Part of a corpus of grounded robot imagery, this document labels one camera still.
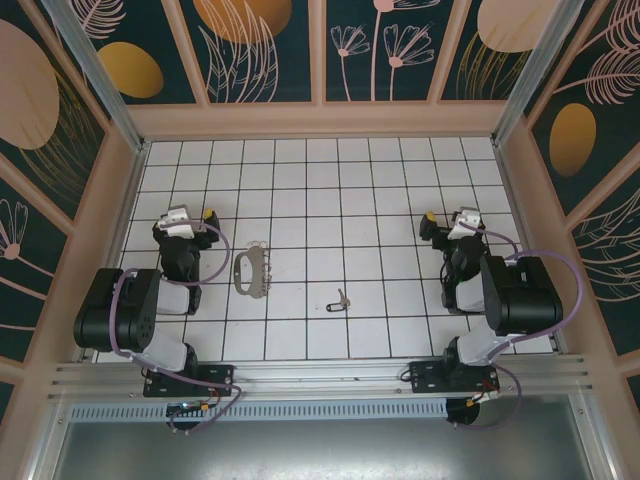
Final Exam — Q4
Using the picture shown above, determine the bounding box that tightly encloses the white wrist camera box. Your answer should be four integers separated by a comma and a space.
448, 206, 487, 242
157, 204, 199, 238

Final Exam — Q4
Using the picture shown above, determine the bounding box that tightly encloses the metal key holder with rings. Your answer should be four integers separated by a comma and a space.
232, 239, 274, 300

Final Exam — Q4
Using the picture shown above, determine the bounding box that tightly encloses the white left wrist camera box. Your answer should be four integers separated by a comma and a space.
157, 204, 199, 238

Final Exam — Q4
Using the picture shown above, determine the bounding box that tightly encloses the grey metal sheet panel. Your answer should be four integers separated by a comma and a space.
29, 399, 616, 480

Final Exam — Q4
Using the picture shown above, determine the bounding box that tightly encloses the grey slotted cable duct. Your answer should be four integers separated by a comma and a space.
67, 397, 451, 421

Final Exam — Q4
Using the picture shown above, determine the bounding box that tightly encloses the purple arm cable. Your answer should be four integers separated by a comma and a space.
110, 221, 246, 437
452, 222, 585, 431

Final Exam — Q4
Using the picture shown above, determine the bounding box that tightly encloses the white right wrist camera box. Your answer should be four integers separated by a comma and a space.
448, 206, 487, 242

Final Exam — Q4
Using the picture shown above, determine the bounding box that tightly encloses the aluminium mounting rail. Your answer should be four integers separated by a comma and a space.
47, 354, 596, 401

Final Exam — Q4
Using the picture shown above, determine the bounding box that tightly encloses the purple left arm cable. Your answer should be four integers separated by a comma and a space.
110, 221, 246, 437

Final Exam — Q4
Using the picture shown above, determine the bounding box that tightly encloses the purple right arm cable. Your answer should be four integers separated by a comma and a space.
452, 222, 585, 431

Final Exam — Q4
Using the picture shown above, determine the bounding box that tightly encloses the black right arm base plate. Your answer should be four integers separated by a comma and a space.
408, 360, 501, 396

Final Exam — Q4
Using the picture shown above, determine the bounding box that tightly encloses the small circuit board with wires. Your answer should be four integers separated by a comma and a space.
166, 399, 222, 420

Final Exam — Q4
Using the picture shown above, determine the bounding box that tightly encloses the silver key with black loop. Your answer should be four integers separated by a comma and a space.
325, 288, 353, 314

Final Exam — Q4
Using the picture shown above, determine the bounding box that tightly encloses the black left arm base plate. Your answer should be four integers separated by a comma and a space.
143, 363, 236, 399

